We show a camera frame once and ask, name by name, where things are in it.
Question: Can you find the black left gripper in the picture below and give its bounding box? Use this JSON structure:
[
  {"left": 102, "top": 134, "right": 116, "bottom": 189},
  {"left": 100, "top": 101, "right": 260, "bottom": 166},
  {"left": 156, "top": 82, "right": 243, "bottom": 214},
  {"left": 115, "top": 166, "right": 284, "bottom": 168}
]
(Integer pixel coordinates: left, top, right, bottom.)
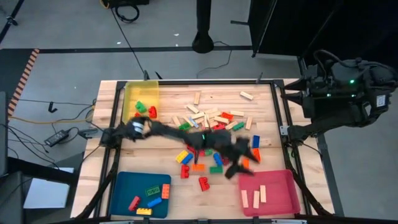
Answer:
[{"left": 224, "top": 136, "right": 261, "bottom": 180}]

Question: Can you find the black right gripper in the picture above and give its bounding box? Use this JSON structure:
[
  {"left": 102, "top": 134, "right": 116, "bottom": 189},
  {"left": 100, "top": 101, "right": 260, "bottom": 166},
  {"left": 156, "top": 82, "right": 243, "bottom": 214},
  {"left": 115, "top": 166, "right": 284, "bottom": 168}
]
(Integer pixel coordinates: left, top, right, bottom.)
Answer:
[{"left": 280, "top": 70, "right": 335, "bottom": 118}]

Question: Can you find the green printed toy brick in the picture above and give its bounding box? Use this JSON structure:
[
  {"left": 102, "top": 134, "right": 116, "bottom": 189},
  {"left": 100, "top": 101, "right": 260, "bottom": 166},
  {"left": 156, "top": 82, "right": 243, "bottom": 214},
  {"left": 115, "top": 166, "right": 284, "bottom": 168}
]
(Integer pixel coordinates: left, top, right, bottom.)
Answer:
[{"left": 145, "top": 185, "right": 161, "bottom": 197}]

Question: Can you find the pile of mixed toy blocks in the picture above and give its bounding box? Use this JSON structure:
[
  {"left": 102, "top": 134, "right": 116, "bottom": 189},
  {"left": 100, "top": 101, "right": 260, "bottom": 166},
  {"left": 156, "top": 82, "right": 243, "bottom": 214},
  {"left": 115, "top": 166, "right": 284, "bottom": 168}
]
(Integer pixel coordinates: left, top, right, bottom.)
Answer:
[{"left": 93, "top": 79, "right": 312, "bottom": 218}]

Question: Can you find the pink plastic bin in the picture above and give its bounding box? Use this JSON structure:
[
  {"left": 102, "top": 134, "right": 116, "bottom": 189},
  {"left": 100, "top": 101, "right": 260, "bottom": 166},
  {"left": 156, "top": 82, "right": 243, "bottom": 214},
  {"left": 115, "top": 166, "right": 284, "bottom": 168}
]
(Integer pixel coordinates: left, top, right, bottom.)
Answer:
[{"left": 238, "top": 169, "right": 302, "bottom": 218}]

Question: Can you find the blue plastic bin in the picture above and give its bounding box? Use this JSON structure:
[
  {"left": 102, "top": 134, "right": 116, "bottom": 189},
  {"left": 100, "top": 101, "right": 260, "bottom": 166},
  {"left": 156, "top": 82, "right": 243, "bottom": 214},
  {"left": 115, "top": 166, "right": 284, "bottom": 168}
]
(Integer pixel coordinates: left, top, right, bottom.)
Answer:
[{"left": 109, "top": 170, "right": 172, "bottom": 219}]

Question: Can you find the yellow translucent plastic bin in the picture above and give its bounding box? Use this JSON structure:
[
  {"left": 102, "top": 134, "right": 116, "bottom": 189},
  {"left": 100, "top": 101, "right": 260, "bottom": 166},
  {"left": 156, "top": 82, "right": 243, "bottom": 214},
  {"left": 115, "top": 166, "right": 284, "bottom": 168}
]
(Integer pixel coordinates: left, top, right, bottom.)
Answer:
[{"left": 121, "top": 80, "right": 161, "bottom": 126}]

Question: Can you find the black power adapter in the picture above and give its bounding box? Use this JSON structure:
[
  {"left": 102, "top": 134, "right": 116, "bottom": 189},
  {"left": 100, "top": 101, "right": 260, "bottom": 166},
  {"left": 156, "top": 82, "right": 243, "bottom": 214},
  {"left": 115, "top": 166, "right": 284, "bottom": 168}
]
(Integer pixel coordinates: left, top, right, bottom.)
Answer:
[{"left": 44, "top": 129, "right": 70, "bottom": 147}]

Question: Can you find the black equipment case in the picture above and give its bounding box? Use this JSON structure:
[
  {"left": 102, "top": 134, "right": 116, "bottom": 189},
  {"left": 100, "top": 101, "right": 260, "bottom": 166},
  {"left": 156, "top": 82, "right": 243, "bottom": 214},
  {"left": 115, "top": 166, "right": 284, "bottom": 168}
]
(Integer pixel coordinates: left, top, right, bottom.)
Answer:
[{"left": 101, "top": 0, "right": 150, "bottom": 9}]

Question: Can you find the white board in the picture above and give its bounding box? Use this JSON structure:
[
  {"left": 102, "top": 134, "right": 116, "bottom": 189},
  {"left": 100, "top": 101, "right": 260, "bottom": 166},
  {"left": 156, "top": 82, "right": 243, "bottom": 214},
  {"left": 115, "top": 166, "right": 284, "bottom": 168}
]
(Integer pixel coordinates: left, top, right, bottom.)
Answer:
[{"left": 23, "top": 167, "right": 75, "bottom": 210}]

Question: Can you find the orange black hazard tape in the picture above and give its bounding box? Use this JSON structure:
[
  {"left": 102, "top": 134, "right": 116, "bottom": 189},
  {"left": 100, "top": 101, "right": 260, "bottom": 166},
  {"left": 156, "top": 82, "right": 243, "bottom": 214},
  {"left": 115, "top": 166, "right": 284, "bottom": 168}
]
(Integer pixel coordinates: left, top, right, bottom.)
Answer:
[{"left": 6, "top": 48, "right": 41, "bottom": 118}]

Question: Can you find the black tripod leg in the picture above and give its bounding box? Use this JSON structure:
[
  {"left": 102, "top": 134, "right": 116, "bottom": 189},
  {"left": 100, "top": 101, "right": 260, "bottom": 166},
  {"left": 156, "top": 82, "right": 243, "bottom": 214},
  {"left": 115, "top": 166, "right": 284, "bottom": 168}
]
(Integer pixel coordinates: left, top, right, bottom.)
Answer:
[{"left": 0, "top": 0, "right": 25, "bottom": 44}]

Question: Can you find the thin black floor cable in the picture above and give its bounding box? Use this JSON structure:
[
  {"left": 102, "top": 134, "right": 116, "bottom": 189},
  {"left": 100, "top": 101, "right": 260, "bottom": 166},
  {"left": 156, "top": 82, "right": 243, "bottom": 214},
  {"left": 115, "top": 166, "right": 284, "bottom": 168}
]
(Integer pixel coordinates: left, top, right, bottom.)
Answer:
[{"left": 196, "top": 40, "right": 234, "bottom": 79}]

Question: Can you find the coiled black cable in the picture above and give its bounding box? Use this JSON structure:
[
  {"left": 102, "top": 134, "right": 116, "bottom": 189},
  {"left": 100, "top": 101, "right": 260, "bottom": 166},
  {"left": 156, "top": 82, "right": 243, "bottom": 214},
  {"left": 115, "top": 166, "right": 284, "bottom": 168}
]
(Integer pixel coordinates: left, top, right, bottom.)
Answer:
[{"left": 114, "top": 2, "right": 141, "bottom": 24}]

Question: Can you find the yellow floor cable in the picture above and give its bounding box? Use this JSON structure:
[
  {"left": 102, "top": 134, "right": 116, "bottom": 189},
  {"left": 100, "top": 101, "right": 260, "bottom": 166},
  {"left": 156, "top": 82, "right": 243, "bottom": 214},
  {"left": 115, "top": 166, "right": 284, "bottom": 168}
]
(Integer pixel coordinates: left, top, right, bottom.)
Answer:
[{"left": 7, "top": 107, "right": 94, "bottom": 125}]

